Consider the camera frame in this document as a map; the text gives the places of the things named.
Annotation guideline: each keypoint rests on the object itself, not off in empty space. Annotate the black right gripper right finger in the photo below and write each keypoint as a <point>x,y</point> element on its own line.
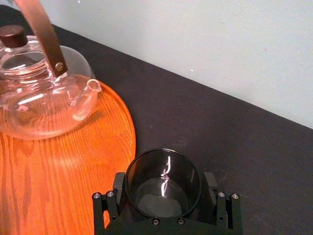
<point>226,210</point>

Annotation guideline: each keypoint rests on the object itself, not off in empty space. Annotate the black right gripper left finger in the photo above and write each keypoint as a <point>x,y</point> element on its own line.
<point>107,208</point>

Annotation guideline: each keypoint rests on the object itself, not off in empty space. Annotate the clear drinking glass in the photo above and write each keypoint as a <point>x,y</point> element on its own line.
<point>163,183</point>

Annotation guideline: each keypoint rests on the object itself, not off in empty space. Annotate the round orange wooden tray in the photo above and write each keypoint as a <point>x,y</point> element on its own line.
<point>61,176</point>

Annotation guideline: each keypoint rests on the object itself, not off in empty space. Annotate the black table cloth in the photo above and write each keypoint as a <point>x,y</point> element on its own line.
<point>207,137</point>

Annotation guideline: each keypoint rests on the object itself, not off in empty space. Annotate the clear glass teapot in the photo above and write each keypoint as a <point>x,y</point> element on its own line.
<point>41,98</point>

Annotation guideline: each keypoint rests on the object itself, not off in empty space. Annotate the clear glass behind teapot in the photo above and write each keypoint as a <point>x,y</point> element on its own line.
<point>77,60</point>

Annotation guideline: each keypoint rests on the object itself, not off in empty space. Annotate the glass lid with dark knob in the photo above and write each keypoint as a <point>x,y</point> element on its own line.
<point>17,52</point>

